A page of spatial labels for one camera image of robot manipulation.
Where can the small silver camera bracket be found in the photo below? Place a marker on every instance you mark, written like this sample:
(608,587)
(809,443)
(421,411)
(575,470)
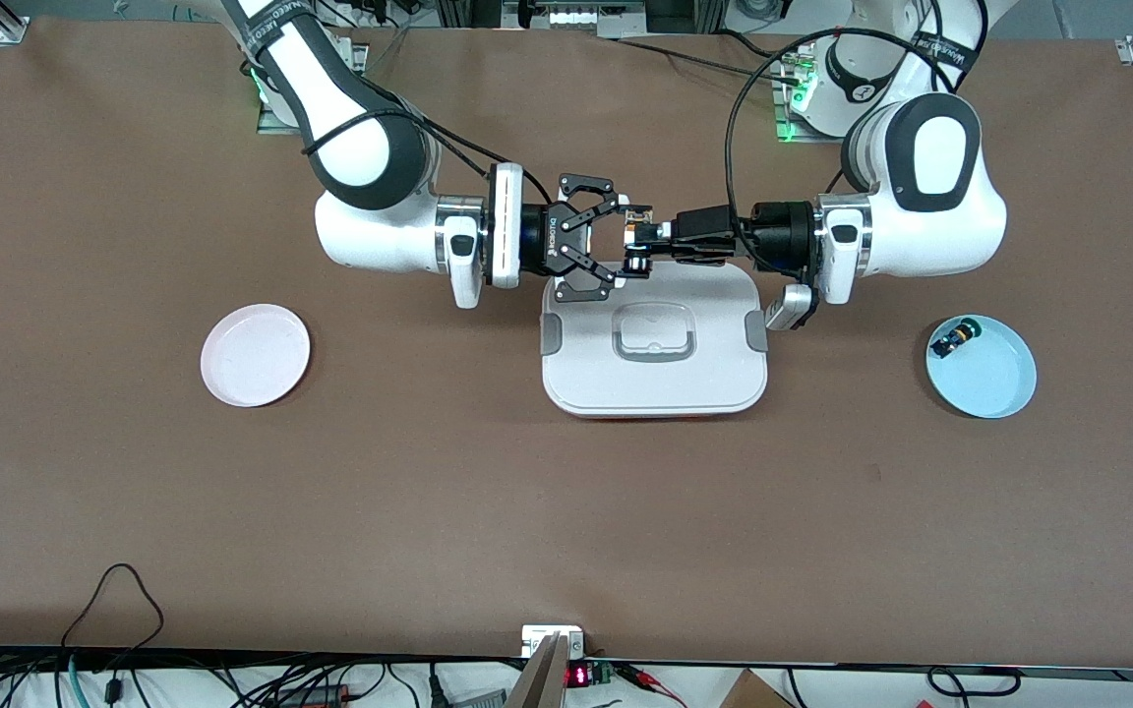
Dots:
(532,634)

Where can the red and black connector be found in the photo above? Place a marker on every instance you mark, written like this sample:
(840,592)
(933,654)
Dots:
(316,694)

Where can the red clip leads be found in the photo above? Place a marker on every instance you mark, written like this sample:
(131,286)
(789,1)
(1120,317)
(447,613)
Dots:
(645,675)

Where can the light blue round plate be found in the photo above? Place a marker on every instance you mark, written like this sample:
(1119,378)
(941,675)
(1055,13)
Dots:
(989,379)

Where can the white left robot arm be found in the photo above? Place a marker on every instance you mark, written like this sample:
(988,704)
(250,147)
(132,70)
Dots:
(940,226)

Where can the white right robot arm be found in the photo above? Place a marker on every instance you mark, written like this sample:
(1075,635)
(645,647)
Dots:
(360,157)

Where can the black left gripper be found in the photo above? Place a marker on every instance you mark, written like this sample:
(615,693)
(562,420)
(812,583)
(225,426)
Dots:
(710,241)

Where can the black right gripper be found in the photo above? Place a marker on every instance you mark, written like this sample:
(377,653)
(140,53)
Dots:
(549,241)

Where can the white lidded lunch box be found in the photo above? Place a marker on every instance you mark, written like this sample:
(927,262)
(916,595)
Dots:
(655,383)

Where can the grey aluminium bar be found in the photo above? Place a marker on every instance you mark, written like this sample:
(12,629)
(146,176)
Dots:
(542,683)

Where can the red LED display module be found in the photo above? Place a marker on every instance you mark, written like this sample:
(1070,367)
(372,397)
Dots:
(578,676)

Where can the brown cardboard piece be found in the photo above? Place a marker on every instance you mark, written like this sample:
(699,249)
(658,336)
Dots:
(753,693)

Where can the orange push button switch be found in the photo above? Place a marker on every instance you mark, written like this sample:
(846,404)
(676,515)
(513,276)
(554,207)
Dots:
(638,214)

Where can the white power strip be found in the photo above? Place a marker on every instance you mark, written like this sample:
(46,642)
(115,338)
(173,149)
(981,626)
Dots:
(586,18)

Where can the pink round plate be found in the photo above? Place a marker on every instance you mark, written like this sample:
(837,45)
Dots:
(257,359)

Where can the small black blue part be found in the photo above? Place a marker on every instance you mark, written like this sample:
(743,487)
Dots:
(950,340)

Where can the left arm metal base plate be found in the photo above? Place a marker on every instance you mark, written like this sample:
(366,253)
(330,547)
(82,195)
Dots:
(781,135)

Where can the small grey box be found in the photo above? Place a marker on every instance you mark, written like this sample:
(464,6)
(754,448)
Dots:
(483,700)

